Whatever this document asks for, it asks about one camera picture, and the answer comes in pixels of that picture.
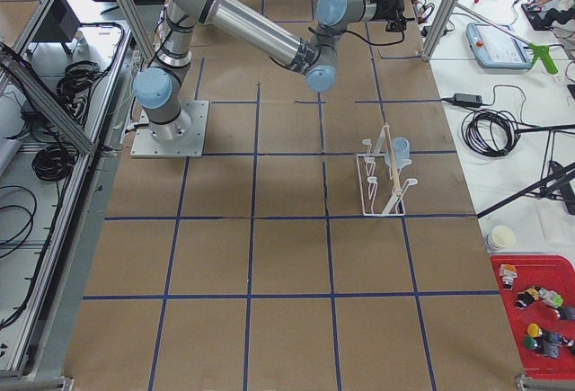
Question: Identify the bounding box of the teach pendant tablet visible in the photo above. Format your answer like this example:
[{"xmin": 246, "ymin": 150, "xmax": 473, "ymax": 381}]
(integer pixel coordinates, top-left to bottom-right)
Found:
[{"xmin": 465, "ymin": 22, "xmax": 532, "ymax": 70}]

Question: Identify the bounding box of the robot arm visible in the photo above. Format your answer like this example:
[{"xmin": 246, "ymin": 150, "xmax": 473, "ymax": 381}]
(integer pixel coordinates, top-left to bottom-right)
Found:
[{"xmin": 133, "ymin": 0, "xmax": 407, "ymax": 144}]

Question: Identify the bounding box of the white wire cup rack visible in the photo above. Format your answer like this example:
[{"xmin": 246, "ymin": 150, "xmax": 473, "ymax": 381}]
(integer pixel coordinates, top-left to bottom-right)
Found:
[{"xmin": 356, "ymin": 123, "xmax": 418, "ymax": 218}]

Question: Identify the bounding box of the red parts tray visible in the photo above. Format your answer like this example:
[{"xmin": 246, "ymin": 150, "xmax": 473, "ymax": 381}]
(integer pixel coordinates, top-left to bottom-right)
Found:
[{"xmin": 491, "ymin": 254, "xmax": 574, "ymax": 380}]

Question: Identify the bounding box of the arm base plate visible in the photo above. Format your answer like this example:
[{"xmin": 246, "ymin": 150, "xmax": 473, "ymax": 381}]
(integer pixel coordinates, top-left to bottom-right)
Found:
[{"xmin": 130, "ymin": 101, "xmax": 209, "ymax": 158}]

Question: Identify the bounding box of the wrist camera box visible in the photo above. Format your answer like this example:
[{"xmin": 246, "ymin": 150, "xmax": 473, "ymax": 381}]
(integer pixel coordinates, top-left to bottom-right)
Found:
[{"xmin": 385, "ymin": 19, "xmax": 407, "ymax": 32}]

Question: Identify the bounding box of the coiled black cable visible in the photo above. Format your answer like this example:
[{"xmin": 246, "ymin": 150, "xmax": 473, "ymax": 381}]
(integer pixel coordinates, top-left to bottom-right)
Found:
[{"xmin": 461, "ymin": 110, "xmax": 521, "ymax": 157}]

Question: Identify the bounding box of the light blue plastic cup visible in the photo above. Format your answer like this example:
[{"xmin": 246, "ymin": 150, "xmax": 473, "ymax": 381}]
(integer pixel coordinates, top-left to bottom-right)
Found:
[{"xmin": 392, "ymin": 137, "xmax": 411, "ymax": 170}]

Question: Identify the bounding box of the green plastic handle tool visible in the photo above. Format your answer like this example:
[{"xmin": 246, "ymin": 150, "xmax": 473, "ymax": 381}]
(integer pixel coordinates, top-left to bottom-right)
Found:
[{"xmin": 527, "ymin": 42, "xmax": 558, "ymax": 75}]

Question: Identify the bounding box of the white paper cup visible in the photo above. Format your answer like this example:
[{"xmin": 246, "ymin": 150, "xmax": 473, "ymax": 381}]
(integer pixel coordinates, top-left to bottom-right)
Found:
[{"xmin": 485, "ymin": 225, "xmax": 517, "ymax": 253}]

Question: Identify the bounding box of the black power adapter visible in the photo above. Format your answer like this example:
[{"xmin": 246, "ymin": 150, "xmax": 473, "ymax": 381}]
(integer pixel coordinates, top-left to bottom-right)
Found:
[{"xmin": 453, "ymin": 93, "xmax": 483, "ymax": 108}]

